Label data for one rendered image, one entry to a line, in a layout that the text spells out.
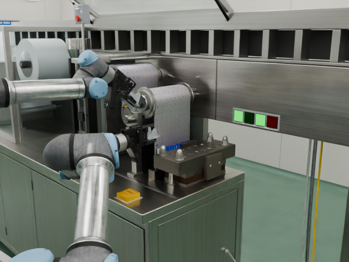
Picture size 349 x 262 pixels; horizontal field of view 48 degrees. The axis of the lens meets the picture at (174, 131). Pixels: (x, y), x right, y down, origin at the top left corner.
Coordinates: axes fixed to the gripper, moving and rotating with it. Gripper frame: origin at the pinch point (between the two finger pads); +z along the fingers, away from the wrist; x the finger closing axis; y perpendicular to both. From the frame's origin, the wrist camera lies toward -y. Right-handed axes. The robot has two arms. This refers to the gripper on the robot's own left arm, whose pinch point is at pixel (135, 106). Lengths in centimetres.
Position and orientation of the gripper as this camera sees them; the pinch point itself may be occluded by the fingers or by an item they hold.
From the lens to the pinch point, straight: 178.8
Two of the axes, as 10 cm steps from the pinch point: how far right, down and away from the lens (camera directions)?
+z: 5.4, 4.8, 6.9
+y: 4.5, -8.6, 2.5
